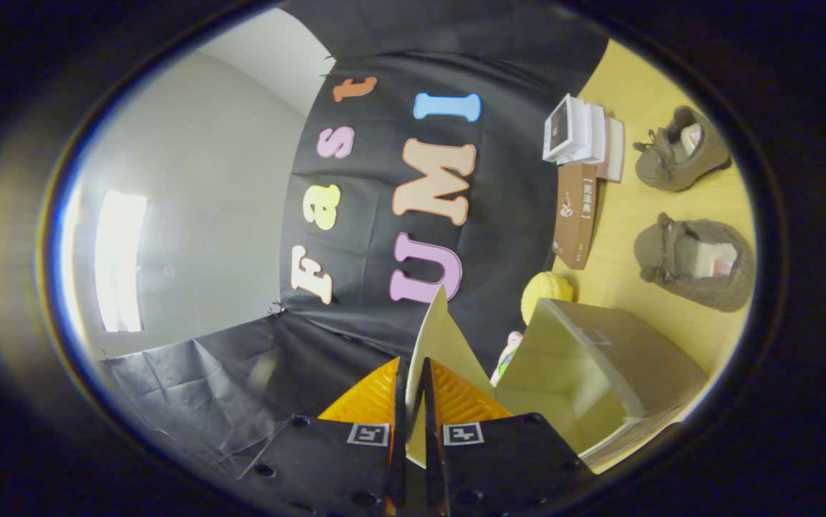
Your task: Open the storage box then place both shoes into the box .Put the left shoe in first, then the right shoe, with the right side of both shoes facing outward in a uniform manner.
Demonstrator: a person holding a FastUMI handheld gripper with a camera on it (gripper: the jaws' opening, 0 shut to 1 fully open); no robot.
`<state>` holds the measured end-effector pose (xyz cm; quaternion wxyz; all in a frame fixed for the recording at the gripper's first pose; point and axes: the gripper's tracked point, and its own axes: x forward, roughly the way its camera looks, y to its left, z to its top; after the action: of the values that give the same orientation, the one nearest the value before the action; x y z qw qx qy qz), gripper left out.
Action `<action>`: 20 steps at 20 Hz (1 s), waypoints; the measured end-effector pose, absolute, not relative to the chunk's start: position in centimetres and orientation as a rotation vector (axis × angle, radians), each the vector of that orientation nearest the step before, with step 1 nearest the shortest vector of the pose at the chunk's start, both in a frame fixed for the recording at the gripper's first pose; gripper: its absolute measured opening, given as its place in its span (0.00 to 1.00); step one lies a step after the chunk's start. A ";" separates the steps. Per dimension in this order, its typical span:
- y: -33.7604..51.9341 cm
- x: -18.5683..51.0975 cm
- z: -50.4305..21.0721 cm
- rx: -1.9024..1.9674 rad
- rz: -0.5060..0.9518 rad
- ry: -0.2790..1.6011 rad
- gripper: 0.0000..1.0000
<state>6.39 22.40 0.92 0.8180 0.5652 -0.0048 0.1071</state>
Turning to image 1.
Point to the beige storage box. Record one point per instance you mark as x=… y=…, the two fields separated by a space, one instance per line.
x=635 y=359

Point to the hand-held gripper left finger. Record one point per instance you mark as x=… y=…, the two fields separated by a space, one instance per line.
x=398 y=459

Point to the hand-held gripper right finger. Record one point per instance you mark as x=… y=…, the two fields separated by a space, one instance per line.
x=432 y=467

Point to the brown book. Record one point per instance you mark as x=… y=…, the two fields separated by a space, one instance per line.
x=574 y=215

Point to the plain white book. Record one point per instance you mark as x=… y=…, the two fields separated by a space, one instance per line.
x=595 y=136

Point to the white book with photo cover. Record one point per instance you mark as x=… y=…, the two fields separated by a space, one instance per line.
x=563 y=129

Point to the pink and green plush toy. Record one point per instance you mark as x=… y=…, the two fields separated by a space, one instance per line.
x=507 y=355

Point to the brown fuzzy shoe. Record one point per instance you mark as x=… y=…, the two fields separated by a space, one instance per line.
x=671 y=248
x=660 y=161

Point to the yellow plush ball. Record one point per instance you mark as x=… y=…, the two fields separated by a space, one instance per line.
x=545 y=291

